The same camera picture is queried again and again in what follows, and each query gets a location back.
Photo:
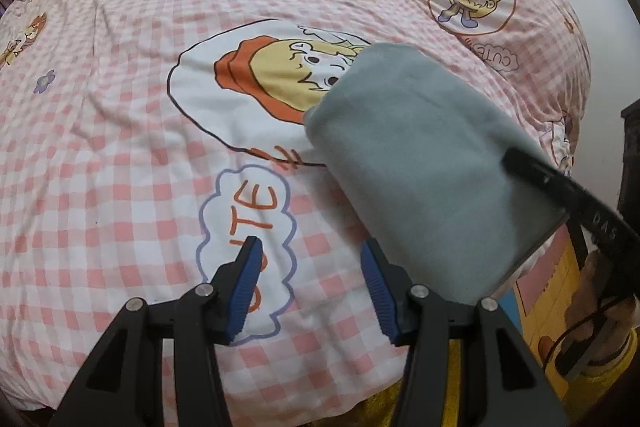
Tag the yellow cartoon bed sheet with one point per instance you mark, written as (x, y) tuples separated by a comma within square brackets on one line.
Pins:
[(545, 307)]

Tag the person's right hand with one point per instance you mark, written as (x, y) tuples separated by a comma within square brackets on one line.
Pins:
[(582, 302)]

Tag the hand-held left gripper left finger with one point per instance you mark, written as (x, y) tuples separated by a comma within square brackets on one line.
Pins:
[(245, 292)]

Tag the pink checked cartoon blanket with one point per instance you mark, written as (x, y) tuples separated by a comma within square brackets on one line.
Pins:
[(125, 157)]

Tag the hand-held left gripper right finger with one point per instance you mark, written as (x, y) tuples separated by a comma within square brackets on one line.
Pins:
[(377, 292)]

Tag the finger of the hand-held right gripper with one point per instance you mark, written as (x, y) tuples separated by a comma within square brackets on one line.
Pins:
[(537, 174)]

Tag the grey pants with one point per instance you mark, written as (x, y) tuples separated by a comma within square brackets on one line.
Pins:
[(425, 157)]

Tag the yellow fluffy clothing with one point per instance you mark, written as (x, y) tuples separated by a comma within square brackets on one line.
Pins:
[(380, 412)]

